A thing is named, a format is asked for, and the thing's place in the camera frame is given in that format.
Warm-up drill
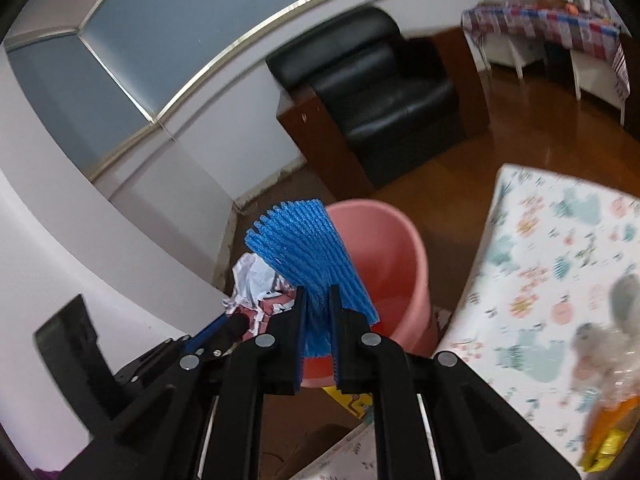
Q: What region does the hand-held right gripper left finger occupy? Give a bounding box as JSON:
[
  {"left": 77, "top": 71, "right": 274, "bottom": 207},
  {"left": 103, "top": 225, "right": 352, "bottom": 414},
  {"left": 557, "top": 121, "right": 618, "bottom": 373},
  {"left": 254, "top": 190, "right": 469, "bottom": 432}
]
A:
[{"left": 60, "top": 285, "right": 309, "bottom": 480}]

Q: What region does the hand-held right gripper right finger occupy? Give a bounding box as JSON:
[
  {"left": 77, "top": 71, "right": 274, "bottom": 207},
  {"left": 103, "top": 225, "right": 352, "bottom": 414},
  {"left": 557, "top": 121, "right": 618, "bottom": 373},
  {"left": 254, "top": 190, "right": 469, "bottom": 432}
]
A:
[{"left": 327, "top": 284, "right": 582, "bottom": 480}]

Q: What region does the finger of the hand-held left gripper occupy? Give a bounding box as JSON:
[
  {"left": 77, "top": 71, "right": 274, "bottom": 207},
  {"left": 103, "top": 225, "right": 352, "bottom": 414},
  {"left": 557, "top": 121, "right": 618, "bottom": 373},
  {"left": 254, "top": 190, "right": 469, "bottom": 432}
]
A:
[{"left": 186, "top": 310, "right": 252, "bottom": 357}]

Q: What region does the silver wrapper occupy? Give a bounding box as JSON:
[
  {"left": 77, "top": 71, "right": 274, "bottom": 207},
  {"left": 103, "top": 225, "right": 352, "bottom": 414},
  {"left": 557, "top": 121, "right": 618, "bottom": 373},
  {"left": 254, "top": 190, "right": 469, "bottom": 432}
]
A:
[{"left": 221, "top": 252, "right": 301, "bottom": 337}]

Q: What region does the pink plastic bucket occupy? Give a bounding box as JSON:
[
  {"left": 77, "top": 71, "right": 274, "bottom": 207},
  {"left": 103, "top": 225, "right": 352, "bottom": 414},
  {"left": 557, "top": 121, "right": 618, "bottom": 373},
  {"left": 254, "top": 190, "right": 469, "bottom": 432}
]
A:
[{"left": 300, "top": 199, "right": 430, "bottom": 390}]

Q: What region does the yellow toy piece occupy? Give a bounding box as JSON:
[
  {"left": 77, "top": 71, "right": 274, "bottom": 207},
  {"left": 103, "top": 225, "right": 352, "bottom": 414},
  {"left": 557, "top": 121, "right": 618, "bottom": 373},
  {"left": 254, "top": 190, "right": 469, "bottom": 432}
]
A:
[{"left": 580, "top": 395, "right": 640, "bottom": 472}]

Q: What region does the yellow picture book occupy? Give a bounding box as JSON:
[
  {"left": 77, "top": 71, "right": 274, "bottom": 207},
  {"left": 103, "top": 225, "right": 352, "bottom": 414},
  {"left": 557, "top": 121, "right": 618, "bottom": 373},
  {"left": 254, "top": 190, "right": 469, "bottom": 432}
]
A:
[{"left": 322, "top": 385, "right": 373, "bottom": 421}]

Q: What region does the floral tablecloth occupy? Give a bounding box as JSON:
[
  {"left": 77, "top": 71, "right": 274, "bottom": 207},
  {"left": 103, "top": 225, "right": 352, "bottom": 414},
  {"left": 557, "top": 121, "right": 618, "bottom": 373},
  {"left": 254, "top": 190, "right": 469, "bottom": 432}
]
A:
[{"left": 295, "top": 162, "right": 640, "bottom": 480}]

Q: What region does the black leather armchair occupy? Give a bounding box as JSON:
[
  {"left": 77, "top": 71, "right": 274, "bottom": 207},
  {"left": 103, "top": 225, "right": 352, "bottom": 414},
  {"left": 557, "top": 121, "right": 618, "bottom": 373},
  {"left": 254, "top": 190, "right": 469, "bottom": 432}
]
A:
[{"left": 265, "top": 6, "right": 491, "bottom": 198}]

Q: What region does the clear plastic bottle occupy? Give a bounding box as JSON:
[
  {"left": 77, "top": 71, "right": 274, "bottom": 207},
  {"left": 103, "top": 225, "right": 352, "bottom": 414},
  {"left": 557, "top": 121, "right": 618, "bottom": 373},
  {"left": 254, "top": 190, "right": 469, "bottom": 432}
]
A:
[{"left": 572, "top": 275, "right": 640, "bottom": 397}]

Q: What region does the frosted glass window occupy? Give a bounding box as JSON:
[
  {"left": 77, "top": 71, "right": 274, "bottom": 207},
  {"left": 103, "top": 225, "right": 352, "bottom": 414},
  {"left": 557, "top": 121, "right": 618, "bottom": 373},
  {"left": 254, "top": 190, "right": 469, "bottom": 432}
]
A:
[{"left": 0, "top": 0, "right": 348, "bottom": 182}]

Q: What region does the checkered tablecloth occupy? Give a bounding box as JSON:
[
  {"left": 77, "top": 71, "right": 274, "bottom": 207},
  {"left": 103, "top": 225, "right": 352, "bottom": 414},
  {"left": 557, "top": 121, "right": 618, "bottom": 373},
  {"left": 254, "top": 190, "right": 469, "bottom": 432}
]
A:
[{"left": 460, "top": 2, "right": 632, "bottom": 97}]

